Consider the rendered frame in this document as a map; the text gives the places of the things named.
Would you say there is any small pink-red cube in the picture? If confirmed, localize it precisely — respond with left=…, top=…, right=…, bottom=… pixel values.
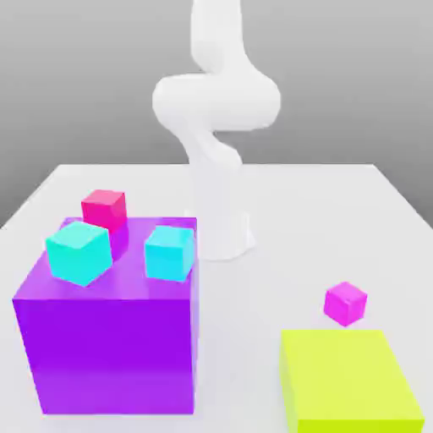
left=80, top=189, right=129, bottom=234

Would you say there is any small magenta cube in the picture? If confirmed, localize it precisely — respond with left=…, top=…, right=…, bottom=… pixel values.
left=323, top=281, right=369, bottom=328

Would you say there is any large purple box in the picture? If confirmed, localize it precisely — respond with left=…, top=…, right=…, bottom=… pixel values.
left=12, top=216, right=199, bottom=416

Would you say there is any large yellow-green box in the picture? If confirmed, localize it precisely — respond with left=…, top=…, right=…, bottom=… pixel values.
left=279, top=329, right=426, bottom=433

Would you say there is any small turquoise cube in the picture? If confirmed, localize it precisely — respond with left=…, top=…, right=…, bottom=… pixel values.
left=44, top=220, right=113, bottom=288

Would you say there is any small cyan cube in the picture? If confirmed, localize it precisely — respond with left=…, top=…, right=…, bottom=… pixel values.
left=144, top=225, right=196, bottom=283

